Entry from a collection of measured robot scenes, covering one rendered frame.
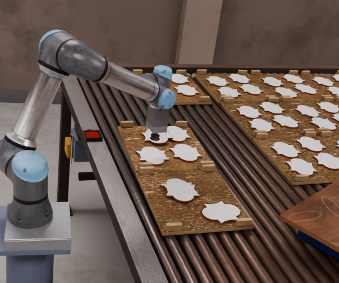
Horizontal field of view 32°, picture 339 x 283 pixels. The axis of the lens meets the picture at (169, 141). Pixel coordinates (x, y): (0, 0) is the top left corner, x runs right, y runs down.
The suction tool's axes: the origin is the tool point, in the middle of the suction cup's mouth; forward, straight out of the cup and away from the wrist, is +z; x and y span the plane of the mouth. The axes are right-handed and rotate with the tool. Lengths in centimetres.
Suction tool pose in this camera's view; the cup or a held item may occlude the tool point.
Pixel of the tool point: (154, 138)
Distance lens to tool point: 245.6
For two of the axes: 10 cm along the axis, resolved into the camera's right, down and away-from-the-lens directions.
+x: -9.2, 0.7, -3.9
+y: -3.8, -4.6, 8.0
